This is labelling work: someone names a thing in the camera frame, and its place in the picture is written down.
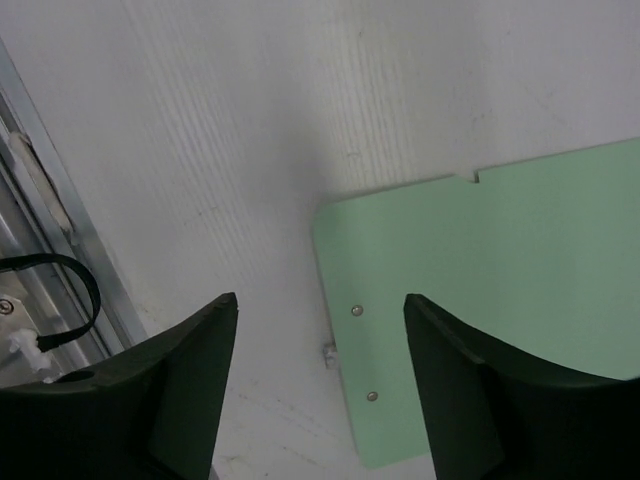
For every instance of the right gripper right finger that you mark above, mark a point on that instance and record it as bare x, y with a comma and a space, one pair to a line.
493, 411

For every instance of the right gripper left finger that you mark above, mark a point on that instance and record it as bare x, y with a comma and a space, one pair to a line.
150, 412

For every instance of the green clipboard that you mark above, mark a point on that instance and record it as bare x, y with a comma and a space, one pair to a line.
542, 254

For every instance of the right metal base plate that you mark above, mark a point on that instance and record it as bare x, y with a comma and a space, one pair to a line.
22, 361

